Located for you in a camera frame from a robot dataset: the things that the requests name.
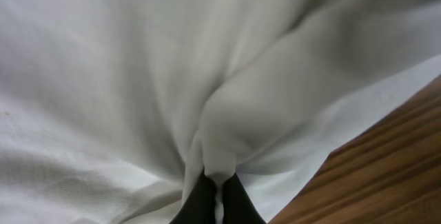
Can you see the white t-shirt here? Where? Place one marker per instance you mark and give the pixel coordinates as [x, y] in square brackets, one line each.
[112, 109]

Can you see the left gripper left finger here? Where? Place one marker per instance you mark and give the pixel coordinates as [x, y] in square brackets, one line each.
[199, 208]

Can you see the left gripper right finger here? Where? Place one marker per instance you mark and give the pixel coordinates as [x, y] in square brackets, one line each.
[238, 207]

